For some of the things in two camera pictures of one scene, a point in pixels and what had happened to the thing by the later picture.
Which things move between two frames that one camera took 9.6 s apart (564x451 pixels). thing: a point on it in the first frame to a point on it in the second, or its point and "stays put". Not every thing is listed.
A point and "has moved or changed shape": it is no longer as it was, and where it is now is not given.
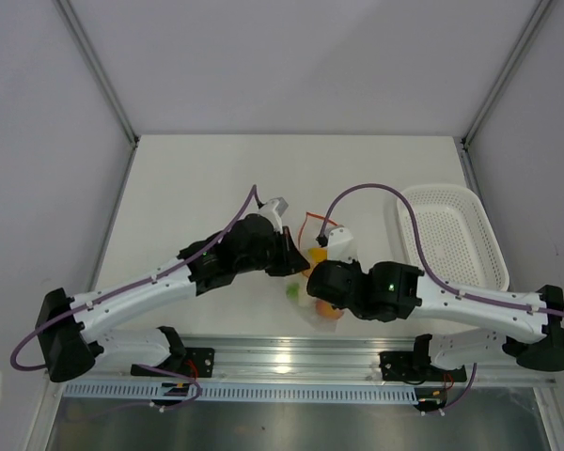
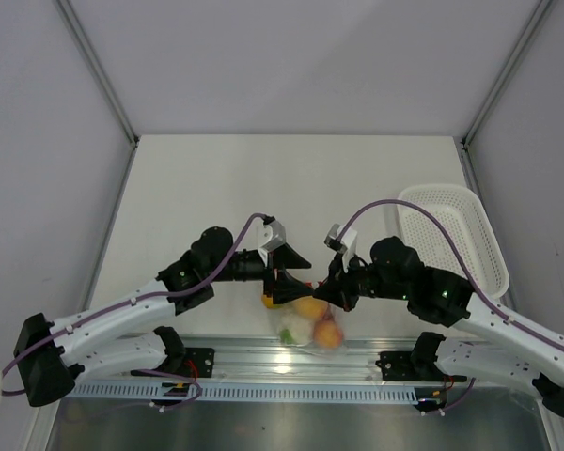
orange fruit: (318, 254) to (311, 307)
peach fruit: (326, 310) to (327, 334)
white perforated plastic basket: (456, 241) stays put
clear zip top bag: (316, 311) to (310, 323)
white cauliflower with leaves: (298, 292) has moved or changed shape
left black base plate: (195, 363) stays put
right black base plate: (415, 367) stays put
